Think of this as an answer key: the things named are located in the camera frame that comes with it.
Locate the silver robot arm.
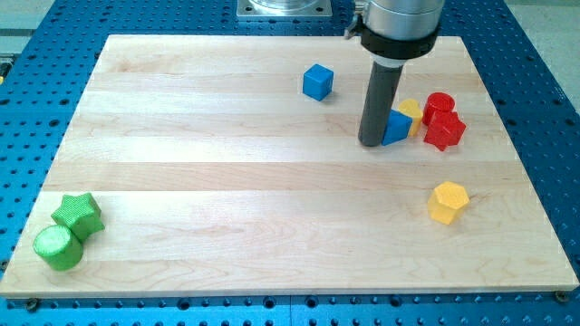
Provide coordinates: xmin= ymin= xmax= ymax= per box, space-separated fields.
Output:
xmin=344 ymin=0 xmax=444 ymax=70

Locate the blue cube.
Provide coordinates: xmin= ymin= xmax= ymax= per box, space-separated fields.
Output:
xmin=303 ymin=63 xmax=334 ymax=101

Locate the light wooden board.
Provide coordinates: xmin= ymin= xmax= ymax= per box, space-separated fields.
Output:
xmin=1 ymin=34 xmax=578 ymax=298

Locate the blue triangular prism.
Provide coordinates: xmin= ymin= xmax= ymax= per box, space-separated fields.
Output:
xmin=382 ymin=110 xmax=412 ymax=146

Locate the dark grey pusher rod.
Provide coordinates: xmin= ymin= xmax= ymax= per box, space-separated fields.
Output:
xmin=358 ymin=62 xmax=402 ymax=147

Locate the yellow heart block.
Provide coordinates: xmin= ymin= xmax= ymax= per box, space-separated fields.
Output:
xmin=398 ymin=99 xmax=423 ymax=137

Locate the red cylinder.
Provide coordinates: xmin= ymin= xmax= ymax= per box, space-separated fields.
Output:
xmin=422 ymin=92 xmax=455 ymax=126

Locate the red star block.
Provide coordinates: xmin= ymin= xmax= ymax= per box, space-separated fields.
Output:
xmin=423 ymin=111 xmax=467 ymax=151

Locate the yellow hexagon block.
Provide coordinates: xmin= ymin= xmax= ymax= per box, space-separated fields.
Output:
xmin=427 ymin=181 xmax=469 ymax=225

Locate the green star block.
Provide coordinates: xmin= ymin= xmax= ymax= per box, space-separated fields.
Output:
xmin=51 ymin=193 xmax=105 ymax=243

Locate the green cylinder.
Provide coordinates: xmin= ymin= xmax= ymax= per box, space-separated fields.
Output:
xmin=33 ymin=225 xmax=83 ymax=271

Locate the blue perforated table plate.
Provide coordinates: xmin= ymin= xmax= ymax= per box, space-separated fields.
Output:
xmin=1 ymin=0 xmax=579 ymax=325

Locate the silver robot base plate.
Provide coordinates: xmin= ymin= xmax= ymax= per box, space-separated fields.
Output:
xmin=237 ymin=0 xmax=333 ymax=17

